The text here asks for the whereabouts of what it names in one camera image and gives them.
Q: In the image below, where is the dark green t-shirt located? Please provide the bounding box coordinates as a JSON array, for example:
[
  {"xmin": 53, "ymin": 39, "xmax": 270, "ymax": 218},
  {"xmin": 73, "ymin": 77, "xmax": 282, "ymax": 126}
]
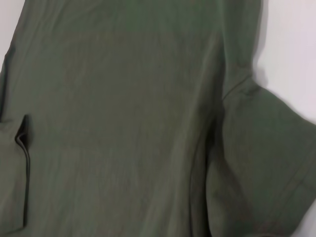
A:
[{"xmin": 0, "ymin": 0, "xmax": 316, "ymax": 237}]

